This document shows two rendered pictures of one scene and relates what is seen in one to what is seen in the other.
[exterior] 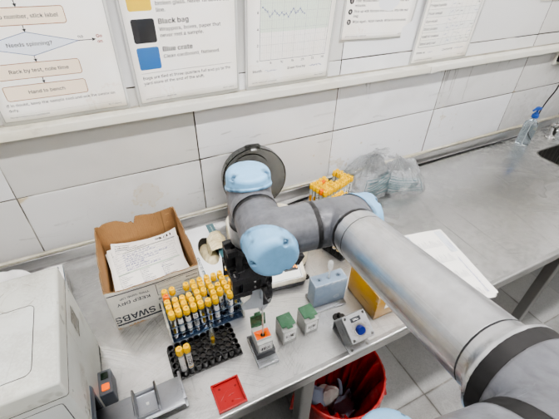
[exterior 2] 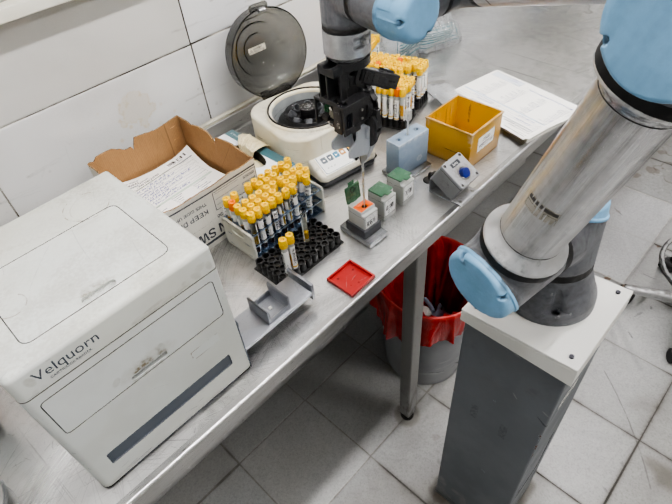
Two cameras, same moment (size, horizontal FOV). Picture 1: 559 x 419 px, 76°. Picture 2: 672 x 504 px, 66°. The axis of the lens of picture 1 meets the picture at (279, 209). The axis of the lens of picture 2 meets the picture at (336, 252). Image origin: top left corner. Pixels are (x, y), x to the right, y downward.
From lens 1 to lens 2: 0.41 m
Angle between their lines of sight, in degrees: 13
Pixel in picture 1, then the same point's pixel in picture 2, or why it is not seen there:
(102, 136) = (63, 24)
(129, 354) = not seen: hidden behind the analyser
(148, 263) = (178, 190)
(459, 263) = (532, 95)
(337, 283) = (419, 138)
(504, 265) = (577, 85)
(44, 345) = (162, 227)
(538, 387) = not seen: outside the picture
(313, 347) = (417, 212)
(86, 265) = not seen: hidden behind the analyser
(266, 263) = (413, 21)
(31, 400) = (184, 274)
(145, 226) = (150, 151)
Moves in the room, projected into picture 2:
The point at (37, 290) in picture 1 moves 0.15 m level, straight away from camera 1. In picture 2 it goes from (104, 193) to (33, 173)
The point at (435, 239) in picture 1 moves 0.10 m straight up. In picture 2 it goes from (496, 80) to (502, 46)
